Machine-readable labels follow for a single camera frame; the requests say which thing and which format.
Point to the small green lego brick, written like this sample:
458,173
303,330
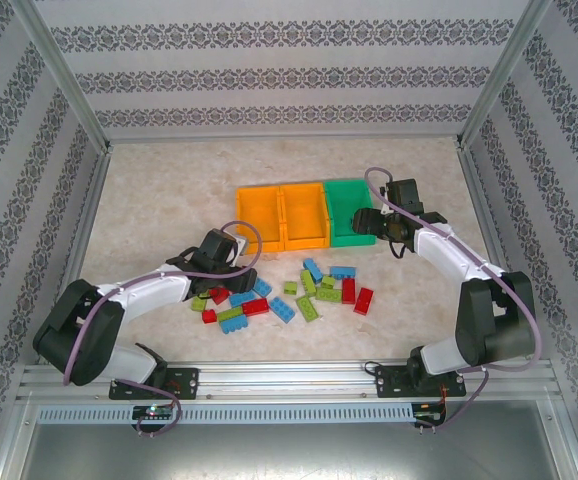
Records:
290,287
327,282
199,303

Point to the small red lego brick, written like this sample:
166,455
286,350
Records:
209,316

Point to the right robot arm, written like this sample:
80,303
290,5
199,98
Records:
449,255

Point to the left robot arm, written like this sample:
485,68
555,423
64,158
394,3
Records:
144,295

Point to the green plastic bin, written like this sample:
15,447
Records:
344,205

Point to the orange plastic bin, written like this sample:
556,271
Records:
259,220
306,217

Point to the grey metal sheet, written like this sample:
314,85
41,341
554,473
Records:
289,450

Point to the aluminium frame side rail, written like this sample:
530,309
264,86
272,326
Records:
80,250
483,200

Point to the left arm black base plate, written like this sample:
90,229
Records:
184,382

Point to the aluminium mounting rail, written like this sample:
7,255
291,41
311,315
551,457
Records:
289,380

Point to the aluminium frame cross beam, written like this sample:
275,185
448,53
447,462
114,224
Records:
284,138

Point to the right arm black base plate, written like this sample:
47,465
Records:
389,382

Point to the aluminium frame post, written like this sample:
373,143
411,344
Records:
65,75
499,75

